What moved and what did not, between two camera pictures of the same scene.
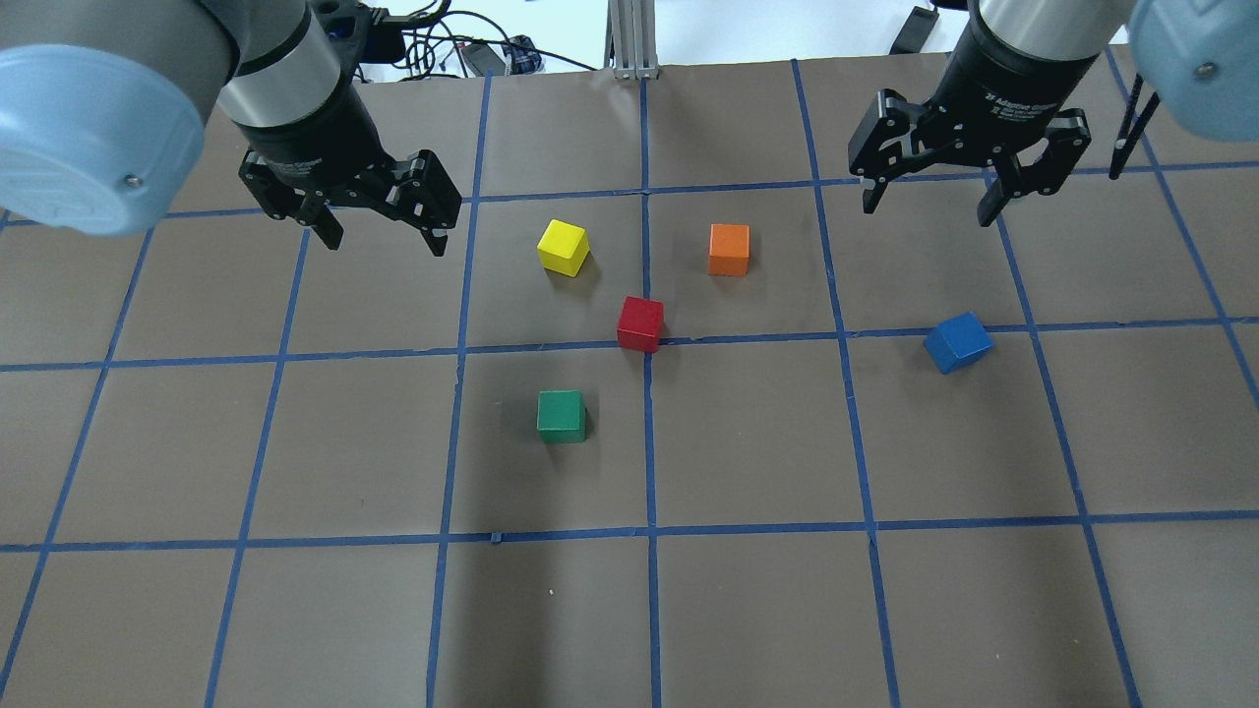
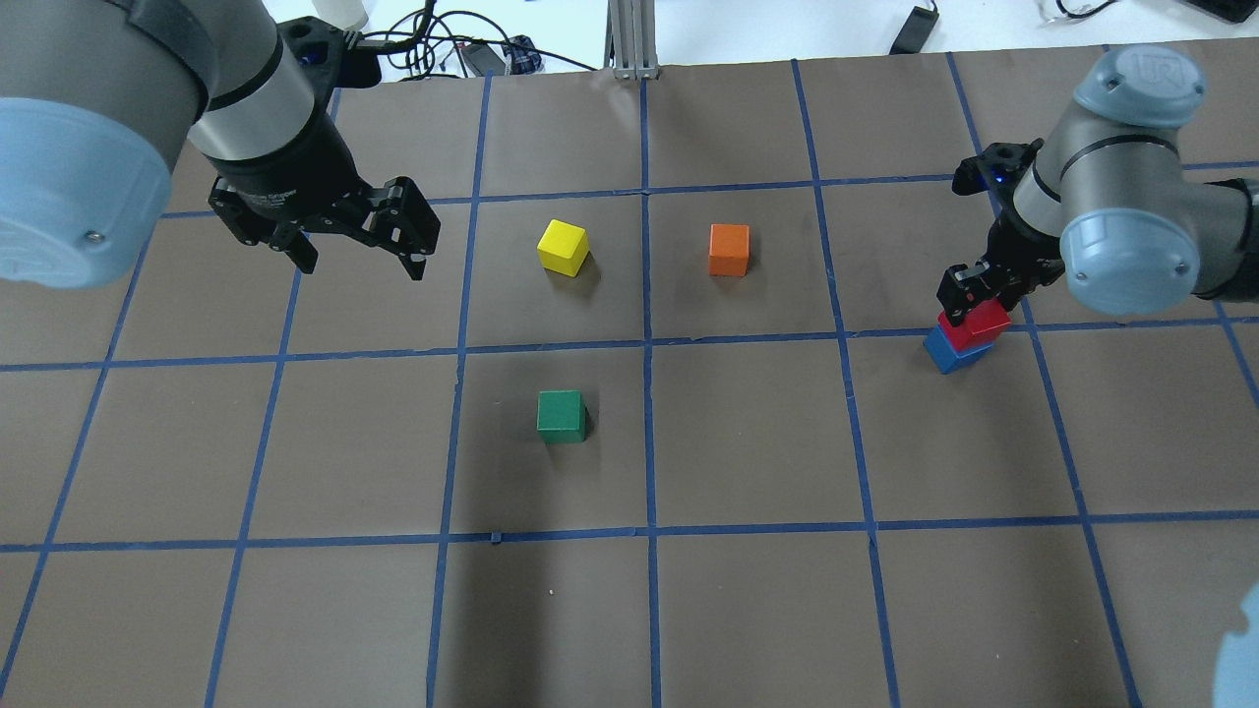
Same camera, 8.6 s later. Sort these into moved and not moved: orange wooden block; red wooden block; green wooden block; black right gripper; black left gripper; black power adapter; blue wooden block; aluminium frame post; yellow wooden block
Moved: black left gripper; black right gripper; red wooden block
Not moved: green wooden block; orange wooden block; aluminium frame post; yellow wooden block; blue wooden block; black power adapter
